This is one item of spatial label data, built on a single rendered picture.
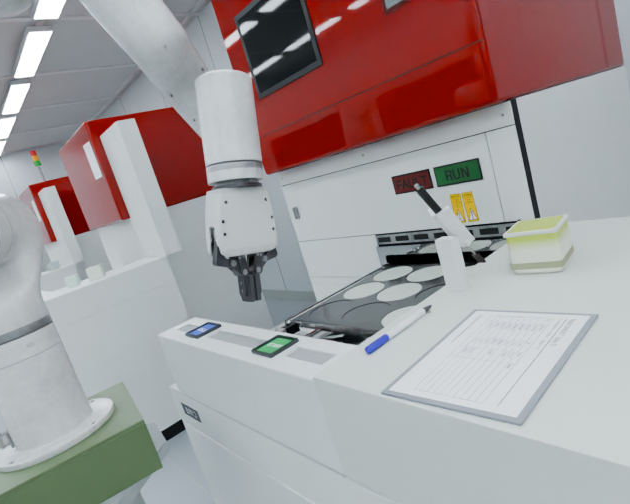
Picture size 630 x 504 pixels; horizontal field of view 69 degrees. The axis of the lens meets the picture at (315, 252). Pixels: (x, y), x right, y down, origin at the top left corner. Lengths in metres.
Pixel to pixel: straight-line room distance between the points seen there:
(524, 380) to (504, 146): 0.64
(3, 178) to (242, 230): 8.12
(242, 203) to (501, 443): 0.45
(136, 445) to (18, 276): 0.34
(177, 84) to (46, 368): 0.50
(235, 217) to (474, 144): 0.59
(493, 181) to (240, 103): 0.59
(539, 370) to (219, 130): 0.49
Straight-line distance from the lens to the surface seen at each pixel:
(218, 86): 0.69
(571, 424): 0.43
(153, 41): 0.72
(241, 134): 0.68
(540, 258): 0.74
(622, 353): 0.52
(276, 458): 0.82
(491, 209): 1.08
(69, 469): 0.83
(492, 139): 1.04
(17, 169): 8.76
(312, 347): 0.69
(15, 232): 0.90
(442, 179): 1.12
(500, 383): 0.48
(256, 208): 0.69
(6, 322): 0.85
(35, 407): 0.88
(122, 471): 0.85
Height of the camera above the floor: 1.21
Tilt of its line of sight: 11 degrees down
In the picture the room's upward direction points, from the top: 17 degrees counter-clockwise
